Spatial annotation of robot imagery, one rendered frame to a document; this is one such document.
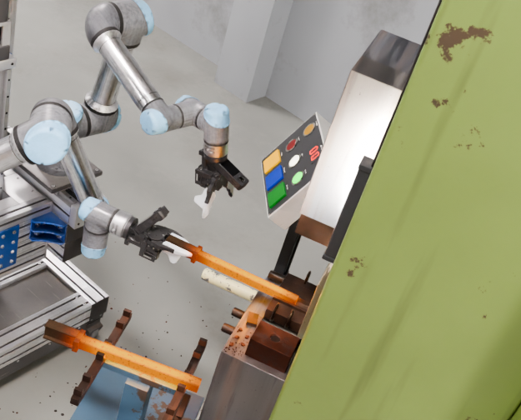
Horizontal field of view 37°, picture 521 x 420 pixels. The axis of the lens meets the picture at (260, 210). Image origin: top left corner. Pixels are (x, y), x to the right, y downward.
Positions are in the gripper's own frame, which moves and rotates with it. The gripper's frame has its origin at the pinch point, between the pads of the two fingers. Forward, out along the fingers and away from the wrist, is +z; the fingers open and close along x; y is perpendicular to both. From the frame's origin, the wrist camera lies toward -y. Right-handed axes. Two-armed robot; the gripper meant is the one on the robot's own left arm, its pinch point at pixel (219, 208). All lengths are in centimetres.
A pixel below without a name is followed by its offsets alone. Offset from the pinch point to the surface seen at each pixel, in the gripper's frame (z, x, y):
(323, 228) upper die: -27, 21, -47
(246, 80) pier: 87, -227, 138
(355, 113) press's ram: -62, 23, -51
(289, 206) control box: 2.2, -17.8, -15.5
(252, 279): 1.3, 20.5, -26.6
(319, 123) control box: -14.3, -45.0, -9.2
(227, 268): -0.2, 22.7, -19.0
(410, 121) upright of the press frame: -82, 54, -75
